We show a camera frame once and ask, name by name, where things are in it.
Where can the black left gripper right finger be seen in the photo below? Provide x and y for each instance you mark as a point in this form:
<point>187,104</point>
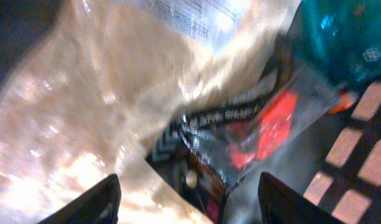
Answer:
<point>280,204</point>

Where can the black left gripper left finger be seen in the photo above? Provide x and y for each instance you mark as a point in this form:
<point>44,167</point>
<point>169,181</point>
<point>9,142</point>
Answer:
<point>98,205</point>

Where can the black red snack packet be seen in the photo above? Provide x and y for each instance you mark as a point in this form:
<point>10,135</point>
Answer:
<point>205,155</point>

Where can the beige grain bag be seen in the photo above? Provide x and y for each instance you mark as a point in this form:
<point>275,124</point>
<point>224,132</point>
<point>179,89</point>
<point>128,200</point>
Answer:
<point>87,88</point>

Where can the teal mouthwash bottle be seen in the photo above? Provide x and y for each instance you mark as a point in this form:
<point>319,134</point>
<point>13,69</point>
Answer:
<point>341,38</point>

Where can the grey plastic basket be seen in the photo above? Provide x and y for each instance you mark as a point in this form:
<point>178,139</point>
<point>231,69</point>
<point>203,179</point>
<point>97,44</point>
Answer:
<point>335,164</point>

